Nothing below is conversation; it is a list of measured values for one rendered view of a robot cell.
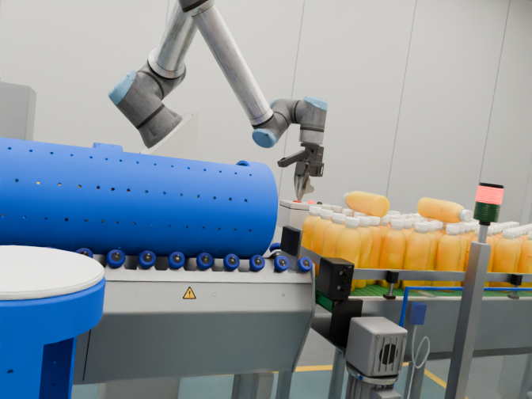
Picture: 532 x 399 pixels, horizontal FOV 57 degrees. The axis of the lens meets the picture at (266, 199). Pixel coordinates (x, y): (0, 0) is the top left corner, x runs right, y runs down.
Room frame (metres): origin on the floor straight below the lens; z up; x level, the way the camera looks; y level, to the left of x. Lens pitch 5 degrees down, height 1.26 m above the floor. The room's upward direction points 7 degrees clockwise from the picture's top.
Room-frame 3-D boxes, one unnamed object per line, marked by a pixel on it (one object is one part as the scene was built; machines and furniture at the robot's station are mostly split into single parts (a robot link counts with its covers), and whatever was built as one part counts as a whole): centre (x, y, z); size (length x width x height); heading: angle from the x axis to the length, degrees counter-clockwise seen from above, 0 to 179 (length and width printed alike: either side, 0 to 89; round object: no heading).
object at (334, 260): (1.31, -0.21, 0.95); 0.10 x 0.07 x 0.10; 24
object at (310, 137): (1.81, -0.13, 1.34); 0.10 x 0.09 x 0.05; 24
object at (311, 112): (1.81, -0.13, 1.43); 0.10 x 0.09 x 0.12; 59
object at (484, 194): (1.30, -0.59, 1.23); 0.06 x 0.06 x 0.04
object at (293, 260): (1.47, -0.09, 0.99); 0.10 x 0.02 x 0.12; 24
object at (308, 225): (1.60, -0.17, 1.00); 0.07 x 0.07 x 0.19
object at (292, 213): (1.82, -0.16, 1.05); 0.20 x 0.10 x 0.10; 114
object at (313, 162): (1.81, -0.14, 1.26); 0.09 x 0.08 x 0.12; 114
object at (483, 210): (1.30, -0.59, 1.18); 0.06 x 0.06 x 0.05
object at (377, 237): (1.52, -0.34, 1.00); 0.07 x 0.07 x 0.19
